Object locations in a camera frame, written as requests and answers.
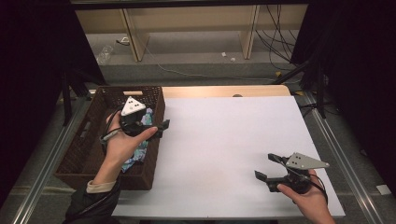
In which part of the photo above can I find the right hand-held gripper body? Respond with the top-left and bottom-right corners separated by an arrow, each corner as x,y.
266,151 -> 331,194

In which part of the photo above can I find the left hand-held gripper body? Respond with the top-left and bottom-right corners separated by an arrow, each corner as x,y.
119,96 -> 155,138

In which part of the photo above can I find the brown wicker basket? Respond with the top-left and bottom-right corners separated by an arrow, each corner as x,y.
54,85 -> 166,191

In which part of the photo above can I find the person's right hand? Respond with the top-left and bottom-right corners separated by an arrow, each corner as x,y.
276,169 -> 329,217

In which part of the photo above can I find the person's left hand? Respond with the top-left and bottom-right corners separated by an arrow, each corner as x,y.
102,110 -> 159,171

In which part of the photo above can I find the white table sheet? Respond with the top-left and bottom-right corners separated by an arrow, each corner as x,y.
111,95 -> 347,219

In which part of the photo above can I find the black metal stand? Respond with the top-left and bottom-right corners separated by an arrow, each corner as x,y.
271,57 -> 335,119
59,69 -> 96,127

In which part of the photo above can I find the clear plastic bag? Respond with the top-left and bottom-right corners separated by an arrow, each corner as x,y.
95,44 -> 114,65

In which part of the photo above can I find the white tape piece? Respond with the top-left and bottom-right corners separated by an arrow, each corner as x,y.
375,184 -> 392,196

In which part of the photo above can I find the light wooden shelf unit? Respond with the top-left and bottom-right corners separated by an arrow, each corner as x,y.
74,4 -> 310,63

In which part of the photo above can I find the black curtain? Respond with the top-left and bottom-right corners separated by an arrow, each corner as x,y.
0,0 -> 107,203
289,0 -> 396,200

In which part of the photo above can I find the right hand-held gripper cable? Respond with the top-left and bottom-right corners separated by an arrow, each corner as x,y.
306,173 -> 329,204

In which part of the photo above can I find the hand-held gripper cable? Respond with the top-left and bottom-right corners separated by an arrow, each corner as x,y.
99,106 -> 126,147
306,173 -> 329,204

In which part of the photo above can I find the left hand-held gripper cable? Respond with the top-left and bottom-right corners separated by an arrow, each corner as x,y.
99,106 -> 126,147

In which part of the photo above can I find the aluminium rail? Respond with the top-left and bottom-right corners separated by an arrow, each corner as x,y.
10,92 -> 92,224
302,91 -> 386,224

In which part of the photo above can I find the bundle of black cables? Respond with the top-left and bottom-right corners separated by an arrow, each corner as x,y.
254,4 -> 301,72

